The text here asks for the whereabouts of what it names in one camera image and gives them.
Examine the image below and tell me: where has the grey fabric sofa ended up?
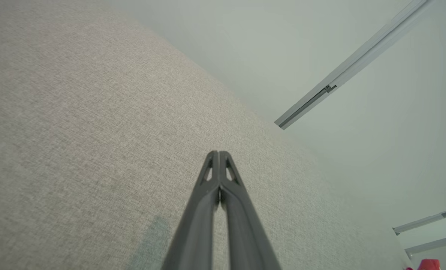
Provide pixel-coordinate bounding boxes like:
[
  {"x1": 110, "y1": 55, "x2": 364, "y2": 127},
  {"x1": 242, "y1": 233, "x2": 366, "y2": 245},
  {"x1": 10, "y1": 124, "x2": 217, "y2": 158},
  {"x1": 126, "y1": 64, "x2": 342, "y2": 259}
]
[{"x1": 0, "y1": 0, "x2": 415, "y2": 270}]

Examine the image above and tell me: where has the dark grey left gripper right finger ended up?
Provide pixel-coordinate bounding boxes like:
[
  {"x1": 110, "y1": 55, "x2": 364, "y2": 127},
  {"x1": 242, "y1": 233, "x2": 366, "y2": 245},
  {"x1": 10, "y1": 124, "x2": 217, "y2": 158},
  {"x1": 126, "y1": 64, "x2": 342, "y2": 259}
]
[{"x1": 219, "y1": 151, "x2": 282, "y2": 270}]

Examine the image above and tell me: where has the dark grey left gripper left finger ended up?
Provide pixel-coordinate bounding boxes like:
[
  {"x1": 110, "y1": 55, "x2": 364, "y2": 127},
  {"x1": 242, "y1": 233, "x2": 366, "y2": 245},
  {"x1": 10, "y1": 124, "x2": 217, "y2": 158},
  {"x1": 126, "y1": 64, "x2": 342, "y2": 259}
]
[{"x1": 161, "y1": 151, "x2": 220, "y2": 270}]

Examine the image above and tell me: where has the grey partition post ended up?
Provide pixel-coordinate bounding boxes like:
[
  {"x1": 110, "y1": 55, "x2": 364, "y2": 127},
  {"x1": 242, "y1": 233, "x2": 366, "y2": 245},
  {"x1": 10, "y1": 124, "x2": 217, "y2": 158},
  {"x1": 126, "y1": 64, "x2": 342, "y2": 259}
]
[
  {"x1": 274, "y1": 0, "x2": 431, "y2": 130},
  {"x1": 392, "y1": 206, "x2": 446, "y2": 236},
  {"x1": 405, "y1": 234, "x2": 446, "y2": 259}
]

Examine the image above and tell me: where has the red jersey with white trim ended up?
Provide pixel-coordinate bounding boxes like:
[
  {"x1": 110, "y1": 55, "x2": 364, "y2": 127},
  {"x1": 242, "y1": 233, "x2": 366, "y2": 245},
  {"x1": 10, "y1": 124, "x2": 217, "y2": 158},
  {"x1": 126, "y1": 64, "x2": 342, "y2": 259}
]
[{"x1": 403, "y1": 259, "x2": 442, "y2": 270}]

